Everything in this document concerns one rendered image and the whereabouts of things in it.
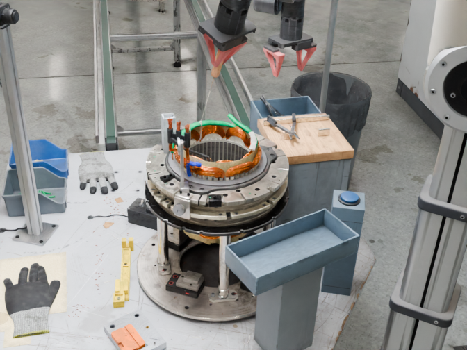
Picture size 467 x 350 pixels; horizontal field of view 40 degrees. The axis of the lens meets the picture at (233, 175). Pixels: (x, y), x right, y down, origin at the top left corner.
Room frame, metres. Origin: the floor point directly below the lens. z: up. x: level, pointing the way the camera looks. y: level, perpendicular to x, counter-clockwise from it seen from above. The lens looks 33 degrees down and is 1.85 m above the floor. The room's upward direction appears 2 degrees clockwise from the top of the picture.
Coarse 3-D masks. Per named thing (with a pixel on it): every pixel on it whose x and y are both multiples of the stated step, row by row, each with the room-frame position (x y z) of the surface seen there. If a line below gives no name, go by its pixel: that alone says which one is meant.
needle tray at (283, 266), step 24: (312, 216) 1.08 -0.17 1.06; (240, 240) 0.98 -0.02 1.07; (264, 240) 1.01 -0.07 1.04; (288, 240) 1.04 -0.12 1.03; (312, 240) 1.04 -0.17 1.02; (336, 240) 1.04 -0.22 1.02; (240, 264) 0.92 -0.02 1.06; (264, 264) 0.96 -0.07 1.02; (288, 264) 0.92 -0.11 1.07; (312, 264) 0.95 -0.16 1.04; (264, 288) 0.89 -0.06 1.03; (288, 288) 0.94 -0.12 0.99; (312, 288) 0.97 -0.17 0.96; (264, 312) 0.97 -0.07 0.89; (288, 312) 0.94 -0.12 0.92; (312, 312) 0.98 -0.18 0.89; (264, 336) 0.96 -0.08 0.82; (288, 336) 0.94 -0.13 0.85; (312, 336) 0.98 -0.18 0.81
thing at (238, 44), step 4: (244, 36) 1.21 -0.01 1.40; (232, 40) 1.16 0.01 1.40; (236, 40) 1.17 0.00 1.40; (240, 40) 1.18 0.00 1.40; (244, 40) 1.19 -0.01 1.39; (224, 44) 1.15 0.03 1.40; (228, 44) 1.16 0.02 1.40; (232, 44) 1.17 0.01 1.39; (236, 44) 1.18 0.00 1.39; (240, 44) 1.19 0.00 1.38; (244, 44) 1.20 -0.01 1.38; (220, 48) 1.16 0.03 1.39; (224, 48) 1.15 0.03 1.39; (228, 48) 1.16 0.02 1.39; (236, 48) 1.20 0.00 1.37; (240, 48) 1.21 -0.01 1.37; (232, 52) 1.21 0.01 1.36; (228, 56) 1.21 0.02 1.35; (224, 60) 1.22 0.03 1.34
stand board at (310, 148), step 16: (272, 128) 1.44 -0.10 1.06; (288, 128) 1.45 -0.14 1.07; (304, 128) 1.45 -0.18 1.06; (320, 128) 1.45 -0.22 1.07; (336, 128) 1.46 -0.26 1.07; (288, 144) 1.36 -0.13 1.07; (304, 144) 1.37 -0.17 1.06; (320, 144) 1.37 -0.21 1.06; (336, 144) 1.37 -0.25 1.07; (288, 160) 1.31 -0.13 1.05; (304, 160) 1.32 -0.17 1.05; (320, 160) 1.33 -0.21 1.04
